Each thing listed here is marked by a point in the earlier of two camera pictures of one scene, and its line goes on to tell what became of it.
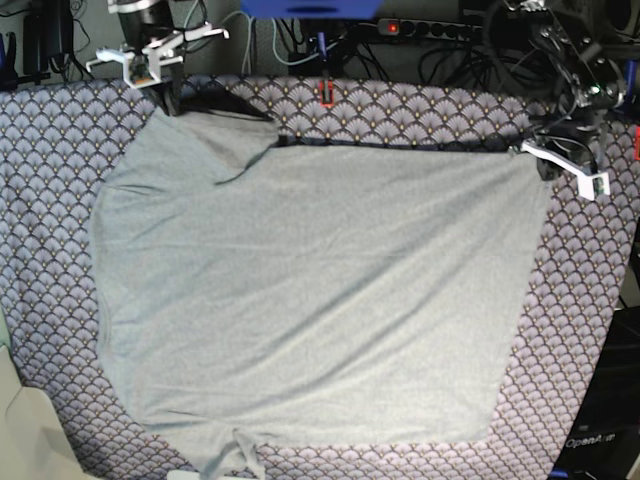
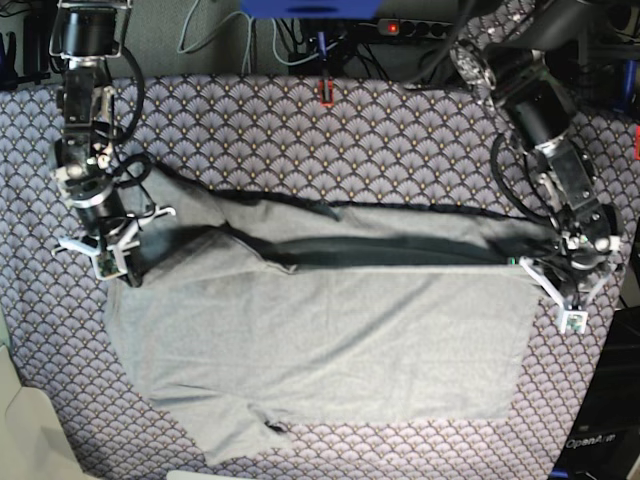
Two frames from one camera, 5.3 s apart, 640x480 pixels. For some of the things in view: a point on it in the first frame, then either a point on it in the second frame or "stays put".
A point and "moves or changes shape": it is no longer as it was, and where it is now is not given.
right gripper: [573, 152] to [575, 275]
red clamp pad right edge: [637, 142] stays put
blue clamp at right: [630, 73] stays put
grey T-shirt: [280, 293] moves or changes shape
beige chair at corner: [33, 442] stays put
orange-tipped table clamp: [326, 84] stays put
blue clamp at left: [9, 77] stays put
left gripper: [163, 58] to [109, 262]
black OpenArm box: [603, 438] stays put
